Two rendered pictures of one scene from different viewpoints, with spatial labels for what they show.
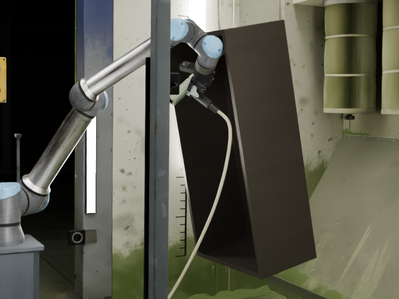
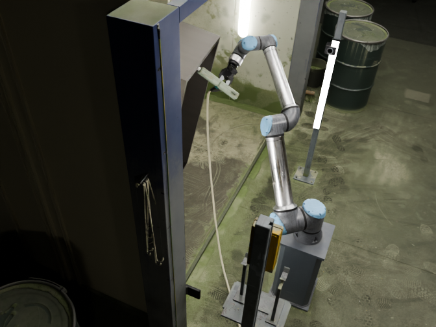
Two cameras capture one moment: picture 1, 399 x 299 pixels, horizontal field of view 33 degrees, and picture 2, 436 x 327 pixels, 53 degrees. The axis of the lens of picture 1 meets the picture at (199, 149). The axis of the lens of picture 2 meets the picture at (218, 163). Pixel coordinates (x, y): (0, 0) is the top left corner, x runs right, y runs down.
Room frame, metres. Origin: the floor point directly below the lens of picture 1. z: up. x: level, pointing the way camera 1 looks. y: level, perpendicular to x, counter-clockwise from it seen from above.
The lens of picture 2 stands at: (4.84, 1.90, 2.89)
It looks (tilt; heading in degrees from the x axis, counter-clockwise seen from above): 42 degrees down; 228
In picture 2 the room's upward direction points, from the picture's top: 3 degrees clockwise
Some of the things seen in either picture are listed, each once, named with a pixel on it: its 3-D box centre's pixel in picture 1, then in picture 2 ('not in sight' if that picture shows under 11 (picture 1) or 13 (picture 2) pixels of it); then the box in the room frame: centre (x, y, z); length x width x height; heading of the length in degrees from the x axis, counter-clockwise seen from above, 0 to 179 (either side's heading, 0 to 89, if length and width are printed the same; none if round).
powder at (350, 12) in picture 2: not in sight; (349, 8); (0.29, -1.00, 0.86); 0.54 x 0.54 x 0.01
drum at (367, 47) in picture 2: not in sight; (351, 66); (0.72, -0.51, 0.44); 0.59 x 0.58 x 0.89; 41
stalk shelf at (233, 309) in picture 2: not in sight; (255, 309); (3.85, 1.14, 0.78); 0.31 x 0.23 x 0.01; 116
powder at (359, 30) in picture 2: not in sight; (361, 31); (0.71, -0.51, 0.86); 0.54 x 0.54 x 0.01
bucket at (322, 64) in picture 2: not in sight; (313, 73); (0.75, -0.99, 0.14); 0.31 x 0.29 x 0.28; 26
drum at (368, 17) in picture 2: not in sight; (341, 40); (0.29, -1.00, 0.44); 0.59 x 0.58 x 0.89; 108
